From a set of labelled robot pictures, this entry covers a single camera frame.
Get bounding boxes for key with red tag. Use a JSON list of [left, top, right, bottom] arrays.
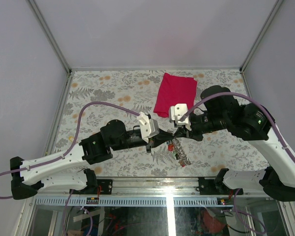
[[168, 141, 175, 151]]

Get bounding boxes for round metal key ring disc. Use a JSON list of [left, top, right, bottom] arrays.
[[172, 138, 191, 167]]

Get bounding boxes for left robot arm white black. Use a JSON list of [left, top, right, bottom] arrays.
[[10, 119, 174, 200]]

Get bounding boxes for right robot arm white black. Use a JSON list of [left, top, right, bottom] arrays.
[[169, 86, 295, 202]]

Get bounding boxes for red folded cloth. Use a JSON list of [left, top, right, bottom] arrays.
[[153, 73, 197, 118]]

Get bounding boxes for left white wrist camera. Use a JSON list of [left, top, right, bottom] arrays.
[[137, 112, 159, 143]]

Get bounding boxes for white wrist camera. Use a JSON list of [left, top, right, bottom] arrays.
[[169, 103, 191, 131], [137, 112, 159, 143]]

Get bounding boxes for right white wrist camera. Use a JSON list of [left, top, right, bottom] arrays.
[[169, 103, 191, 131]]

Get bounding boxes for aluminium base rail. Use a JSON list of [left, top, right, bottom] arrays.
[[98, 177, 221, 197]]

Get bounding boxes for perforated cable duct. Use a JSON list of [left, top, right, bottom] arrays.
[[35, 196, 219, 207]]

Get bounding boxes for right aluminium frame post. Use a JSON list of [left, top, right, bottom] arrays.
[[239, 0, 285, 73]]

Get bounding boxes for aluminium frame post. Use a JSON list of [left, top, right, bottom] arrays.
[[239, 0, 285, 73], [26, 0, 72, 74]]

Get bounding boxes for left aluminium frame post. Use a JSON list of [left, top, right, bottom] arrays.
[[26, 0, 72, 74]]

